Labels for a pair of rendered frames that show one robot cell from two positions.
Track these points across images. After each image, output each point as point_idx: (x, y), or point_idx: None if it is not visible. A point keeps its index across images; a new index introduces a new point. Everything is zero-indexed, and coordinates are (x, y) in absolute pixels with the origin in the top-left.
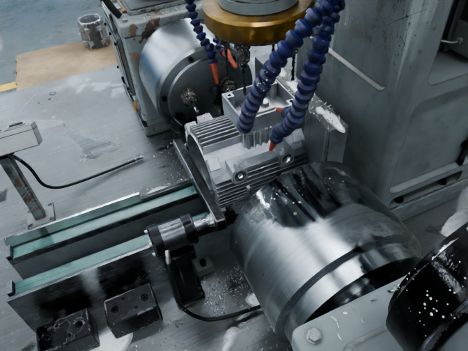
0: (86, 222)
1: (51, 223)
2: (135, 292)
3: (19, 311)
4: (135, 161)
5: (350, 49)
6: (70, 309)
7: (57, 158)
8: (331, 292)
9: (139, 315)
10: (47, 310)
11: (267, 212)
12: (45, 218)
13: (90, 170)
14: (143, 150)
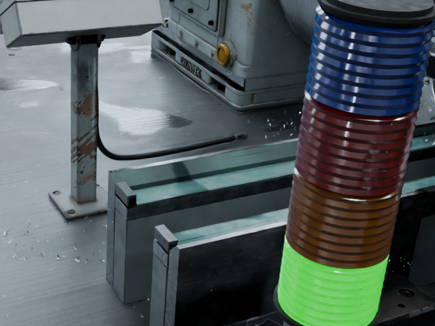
0: (254, 167)
1: (193, 157)
2: (384, 286)
3: (181, 287)
4: (233, 141)
5: None
6: (248, 318)
7: None
8: None
9: (410, 321)
10: (217, 305)
11: None
12: (97, 203)
13: (151, 148)
14: (239, 129)
